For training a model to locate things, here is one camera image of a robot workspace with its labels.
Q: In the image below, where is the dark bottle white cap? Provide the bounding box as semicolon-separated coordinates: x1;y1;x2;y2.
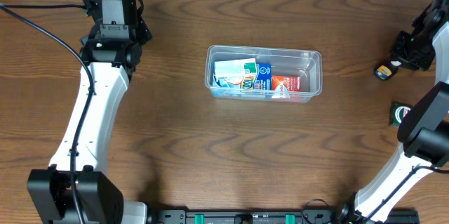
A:
374;60;401;81

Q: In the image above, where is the dark green square box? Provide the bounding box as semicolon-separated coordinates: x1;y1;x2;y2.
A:
389;102;412;128

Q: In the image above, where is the white blue medicine box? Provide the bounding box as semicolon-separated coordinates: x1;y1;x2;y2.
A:
214;58;257;80

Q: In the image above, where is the blue fever patch box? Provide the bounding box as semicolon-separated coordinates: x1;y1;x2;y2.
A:
213;62;273;91

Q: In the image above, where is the red white medicine box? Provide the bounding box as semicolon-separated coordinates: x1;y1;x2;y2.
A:
272;75;301;99

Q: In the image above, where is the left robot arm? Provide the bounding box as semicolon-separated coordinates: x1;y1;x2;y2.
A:
27;0;152;223

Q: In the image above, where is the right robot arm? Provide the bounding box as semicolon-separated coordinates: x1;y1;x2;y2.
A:
334;0;448;223

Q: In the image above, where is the clear plastic container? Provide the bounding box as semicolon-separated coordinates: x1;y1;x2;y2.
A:
205;45;323;103

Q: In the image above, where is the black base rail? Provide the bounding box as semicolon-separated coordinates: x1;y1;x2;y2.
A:
147;209;421;224

